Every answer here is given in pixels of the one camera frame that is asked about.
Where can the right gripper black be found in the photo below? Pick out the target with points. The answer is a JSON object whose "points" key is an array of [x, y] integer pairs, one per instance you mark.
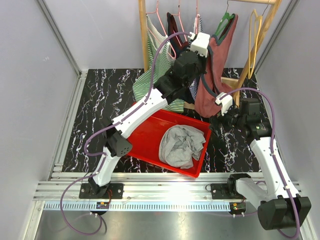
{"points": [[215, 121]]}

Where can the red tank top grey trim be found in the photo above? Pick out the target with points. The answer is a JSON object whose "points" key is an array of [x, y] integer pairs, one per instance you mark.
{"points": [[218, 50]]}

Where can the green plastic hanger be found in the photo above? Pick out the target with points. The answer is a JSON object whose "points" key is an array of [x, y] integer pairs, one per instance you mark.
{"points": [[227, 16]]}

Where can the yellow plastic hanger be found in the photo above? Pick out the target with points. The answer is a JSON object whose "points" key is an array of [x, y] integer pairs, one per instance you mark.
{"points": [[255, 25]]}

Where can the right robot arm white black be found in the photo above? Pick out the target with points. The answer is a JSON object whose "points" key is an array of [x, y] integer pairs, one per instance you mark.
{"points": [[279, 205]]}

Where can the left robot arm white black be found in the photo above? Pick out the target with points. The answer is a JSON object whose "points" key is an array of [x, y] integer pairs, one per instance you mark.
{"points": [[120, 128]]}

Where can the blue white striped tank top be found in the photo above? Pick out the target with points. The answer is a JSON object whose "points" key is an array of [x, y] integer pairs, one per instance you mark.
{"points": [[194, 86]]}

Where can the green white striped tank top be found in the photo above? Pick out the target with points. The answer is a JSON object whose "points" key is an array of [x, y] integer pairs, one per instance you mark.
{"points": [[163, 62]]}

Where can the navy maroon tank top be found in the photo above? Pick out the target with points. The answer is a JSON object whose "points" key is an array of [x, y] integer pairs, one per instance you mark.
{"points": [[175, 30]]}

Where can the wooden clothes rack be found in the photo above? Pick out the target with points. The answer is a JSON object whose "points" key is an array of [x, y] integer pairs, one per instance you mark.
{"points": [[267, 20]]}

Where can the red plastic tray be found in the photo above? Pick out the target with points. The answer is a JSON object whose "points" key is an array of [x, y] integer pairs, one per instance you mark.
{"points": [[146, 140]]}

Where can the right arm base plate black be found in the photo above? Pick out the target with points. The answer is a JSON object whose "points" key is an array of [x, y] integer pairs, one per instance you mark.
{"points": [[221, 191]]}

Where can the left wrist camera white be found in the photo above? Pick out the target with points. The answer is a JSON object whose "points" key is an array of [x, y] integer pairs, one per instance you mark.
{"points": [[199, 43]]}

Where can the pink wire hanger right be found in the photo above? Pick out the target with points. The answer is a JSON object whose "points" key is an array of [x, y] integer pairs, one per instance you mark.
{"points": [[197, 27]]}

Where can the pink wire hanger middle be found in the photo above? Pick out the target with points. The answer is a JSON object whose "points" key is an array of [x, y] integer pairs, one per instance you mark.
{"points": [[178, 14]]}

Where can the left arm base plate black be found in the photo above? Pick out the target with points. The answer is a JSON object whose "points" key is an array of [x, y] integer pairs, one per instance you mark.
{"points": [[111, 191]]}

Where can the aluminium frame rail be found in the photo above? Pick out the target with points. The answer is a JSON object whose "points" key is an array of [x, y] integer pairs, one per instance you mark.
{"points": [[157, 204]]}

